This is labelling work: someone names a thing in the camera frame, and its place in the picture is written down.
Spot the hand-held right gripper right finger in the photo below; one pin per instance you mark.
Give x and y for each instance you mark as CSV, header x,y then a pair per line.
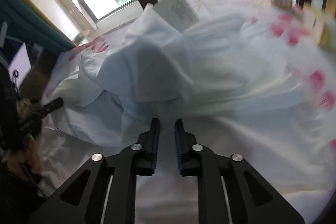
x,y
179,150

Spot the white paper hang tag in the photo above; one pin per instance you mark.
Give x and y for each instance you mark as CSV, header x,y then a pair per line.
x,y
176,8

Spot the person's left forearm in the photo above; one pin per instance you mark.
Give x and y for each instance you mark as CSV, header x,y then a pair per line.
x,y
18,195

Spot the yellow tissue pack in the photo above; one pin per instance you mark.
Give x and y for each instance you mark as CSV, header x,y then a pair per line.
x,y
321,27

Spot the tablet with lit screen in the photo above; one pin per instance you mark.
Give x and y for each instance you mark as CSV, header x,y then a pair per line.
x,y
21,64

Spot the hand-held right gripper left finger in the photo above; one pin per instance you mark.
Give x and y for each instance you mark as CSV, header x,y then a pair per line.
x,y
155,150

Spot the brown cardboard box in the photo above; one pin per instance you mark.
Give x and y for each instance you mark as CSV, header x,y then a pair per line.
x,y
42,74

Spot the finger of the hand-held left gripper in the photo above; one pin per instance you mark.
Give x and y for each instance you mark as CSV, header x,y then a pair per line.
x,y
52,105

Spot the teal curtain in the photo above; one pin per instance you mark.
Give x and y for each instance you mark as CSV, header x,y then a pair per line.
x,y
34,19

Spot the floral bedsheet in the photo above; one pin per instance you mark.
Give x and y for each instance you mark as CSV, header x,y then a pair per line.
x,y
288,35

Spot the white hooded jacket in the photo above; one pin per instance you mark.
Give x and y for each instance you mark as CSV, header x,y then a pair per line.
x,y
147,61

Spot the person's left hand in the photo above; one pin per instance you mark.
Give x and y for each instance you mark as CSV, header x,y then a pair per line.
x,y
32,155

